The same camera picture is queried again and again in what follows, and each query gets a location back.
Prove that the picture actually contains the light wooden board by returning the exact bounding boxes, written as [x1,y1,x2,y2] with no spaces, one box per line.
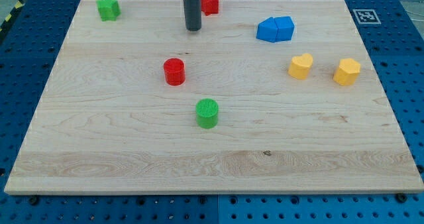
[5,0,423,196]

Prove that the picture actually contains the blue cube block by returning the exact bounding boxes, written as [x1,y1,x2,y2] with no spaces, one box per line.
[274,17,295,42]

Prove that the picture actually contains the green cylinder block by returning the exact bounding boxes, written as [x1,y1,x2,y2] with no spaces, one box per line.
[195,98,219,129]

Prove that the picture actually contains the red cylinder block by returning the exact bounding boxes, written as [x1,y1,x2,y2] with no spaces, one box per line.
[163,58,186,86]

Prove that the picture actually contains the blue triangular block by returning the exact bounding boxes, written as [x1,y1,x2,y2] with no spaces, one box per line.
[256,17,278,42]

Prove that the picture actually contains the yellow heart block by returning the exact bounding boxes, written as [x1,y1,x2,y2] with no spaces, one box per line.
[288,53,313,80]

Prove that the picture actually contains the red star block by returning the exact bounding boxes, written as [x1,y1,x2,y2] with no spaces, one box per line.
[201,0,219,16]

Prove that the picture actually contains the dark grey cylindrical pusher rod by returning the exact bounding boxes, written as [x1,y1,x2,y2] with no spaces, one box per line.
[183,0,201,32]

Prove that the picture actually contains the yellow hexagon block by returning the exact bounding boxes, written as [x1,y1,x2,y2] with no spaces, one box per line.
[333,58,361,86]

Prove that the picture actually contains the green star block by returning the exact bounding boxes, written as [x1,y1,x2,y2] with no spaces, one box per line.
[96,0,121,21]

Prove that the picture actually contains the white fiducial marker tag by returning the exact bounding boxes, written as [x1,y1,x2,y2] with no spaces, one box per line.
[352,9,381,25]

